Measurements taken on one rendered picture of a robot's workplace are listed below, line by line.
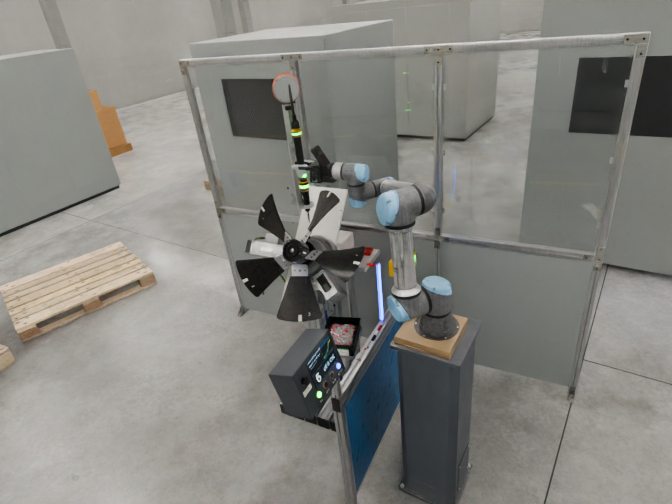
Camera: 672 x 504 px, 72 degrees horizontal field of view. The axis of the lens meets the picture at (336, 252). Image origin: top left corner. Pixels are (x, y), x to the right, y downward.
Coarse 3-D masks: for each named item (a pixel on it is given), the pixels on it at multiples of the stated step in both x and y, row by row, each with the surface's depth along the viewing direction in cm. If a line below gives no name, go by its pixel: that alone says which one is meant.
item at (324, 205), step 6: (324, 192) 239; (318, 198) 243; (324, 198) 236; (330, 198) 231; (336, 198) 227; (318, 204) 240; (324, 204) 232; (330, 204) 228; (336, 204) 225; (318, 210) 235; (324, 210) 230; (318, 216) 232; (312, 222) 235; (318, 222) 229; (312, 228) 231
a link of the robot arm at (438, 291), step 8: (424, 280) 186; (432, 280) 186; (440, 280) 186; (424, 288) 183; (432, 288) 181; (440, 288) 181; (448, 288) 182; (432, 296) 181; (440, 296) 182; (448, 296) 183; (432, 304) 182; (440, 304) 183; (448, 304) 185; (432, 312) 186; (440, 312) 186; (448, 312) 188
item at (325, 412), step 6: (330, 396) 294; (324, 402) 291; (330, 402) 290; (282, 408) 294; (324, 408) 286; (330, 408) 286; (318, 414) 286; (324, 414) 282; (330, 414) 282; (306, 420) 288; (312, 420) 285; (318, 420) 282; (324, 420) 279; (330, 420) 281; (324, 426) 282; (330, 426) 282
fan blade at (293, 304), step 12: (300, 276) 233; (288, 288) 229; (300, 288) 231; (312, 288) 233; (288, 300) 228; (300, 300) 229; (312, 300) 231; (288, 312) 227; (300, 312) 228; (312, 312) 229
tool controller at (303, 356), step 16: (304, 336) 169; (320, 336) 165; (288, 352) 163; (304, 352) 159; (320, 352) 162; (336, 352) 170; (288, 368) 154; (304, 368) 154; (320, 368) 161; (288, 384) 152; (304, 384) 152; (320, 384) 161; (288, 400) 156; (304, 400) 153; (320, 400) 160; (304, 416) 157
